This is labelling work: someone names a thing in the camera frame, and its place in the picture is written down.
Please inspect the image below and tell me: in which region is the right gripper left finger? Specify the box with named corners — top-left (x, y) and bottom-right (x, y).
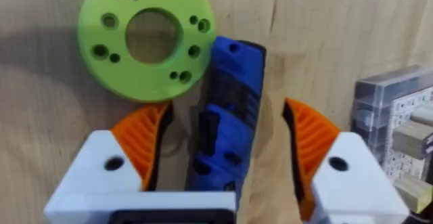
top-left (53, 101), bottom-right (175, 196)

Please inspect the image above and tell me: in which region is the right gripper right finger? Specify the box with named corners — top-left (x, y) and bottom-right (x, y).
top-left (281, 97), bottom-right (411, 224)

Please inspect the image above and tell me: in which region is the blue electric screwdriver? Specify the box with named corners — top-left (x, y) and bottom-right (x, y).
top-left (185, 35), bottom-right (267, 211)

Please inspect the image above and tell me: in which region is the clear plastic box of parts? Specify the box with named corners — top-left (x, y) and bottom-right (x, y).
top-left (350, 64), bottom-right (433, 215)

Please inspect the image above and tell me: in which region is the green disc with holes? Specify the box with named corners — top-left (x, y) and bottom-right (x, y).
top-left (77, 0), bottom-right (217, 104)

